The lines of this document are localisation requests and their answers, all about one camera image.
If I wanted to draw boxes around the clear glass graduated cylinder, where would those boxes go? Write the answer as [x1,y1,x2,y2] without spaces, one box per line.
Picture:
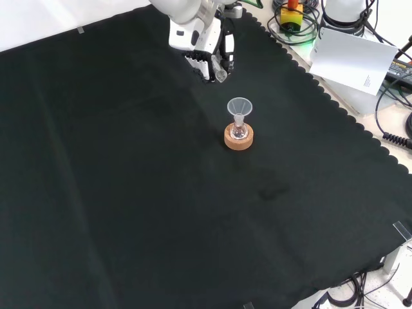
[214,62,229,84]

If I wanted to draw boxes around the cork ring stand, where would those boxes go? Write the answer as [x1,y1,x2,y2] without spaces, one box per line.
[223,122,256,151]

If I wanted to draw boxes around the pale white board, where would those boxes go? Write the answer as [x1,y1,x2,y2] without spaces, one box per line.
[310,26,400,97]

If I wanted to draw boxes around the white metal bracket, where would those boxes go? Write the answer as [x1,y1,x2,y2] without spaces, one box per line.
[382,240,412,275]

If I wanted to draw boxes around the black cable bundle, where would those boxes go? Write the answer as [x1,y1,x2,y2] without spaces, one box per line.
[311,272,368,309]

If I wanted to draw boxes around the black table cloth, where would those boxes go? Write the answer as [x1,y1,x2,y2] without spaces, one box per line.
[0,3,412,309]

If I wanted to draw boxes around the small round-bottom glass flask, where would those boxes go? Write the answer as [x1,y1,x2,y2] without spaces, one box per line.
[230,115,249,140]

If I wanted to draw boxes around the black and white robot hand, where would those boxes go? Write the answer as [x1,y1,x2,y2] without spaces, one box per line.
[168,8,238,84]

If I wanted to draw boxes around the black looped cable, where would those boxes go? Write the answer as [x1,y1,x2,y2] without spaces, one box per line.
[266,6,323,46]

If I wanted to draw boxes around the black power adapter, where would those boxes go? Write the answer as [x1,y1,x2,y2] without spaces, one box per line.
[384,59,412,83]

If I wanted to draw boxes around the yellow emergency stop button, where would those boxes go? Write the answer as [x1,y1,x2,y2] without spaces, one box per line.
[278,0,304,35]

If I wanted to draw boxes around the clear plastic funnel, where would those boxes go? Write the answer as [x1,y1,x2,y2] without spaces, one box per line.
[227,97,254,122]

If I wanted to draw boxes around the black coiled cable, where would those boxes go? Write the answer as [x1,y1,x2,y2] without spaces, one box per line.
[382,131,412,148]

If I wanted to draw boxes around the white round device base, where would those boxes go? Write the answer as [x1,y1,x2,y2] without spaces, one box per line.
[320,0,370,30]

